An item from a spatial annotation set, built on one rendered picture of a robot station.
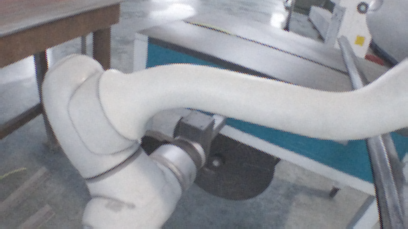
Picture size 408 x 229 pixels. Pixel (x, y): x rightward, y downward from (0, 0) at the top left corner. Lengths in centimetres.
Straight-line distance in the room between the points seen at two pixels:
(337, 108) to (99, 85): 29
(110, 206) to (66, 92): 16
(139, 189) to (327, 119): 26
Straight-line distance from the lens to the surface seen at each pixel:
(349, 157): 76
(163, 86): 32
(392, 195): 44
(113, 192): 38
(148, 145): 54
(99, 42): 100
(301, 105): 32
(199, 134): 50
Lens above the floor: 99
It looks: 30 degrees down
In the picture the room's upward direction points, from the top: 10 degrees clockwise
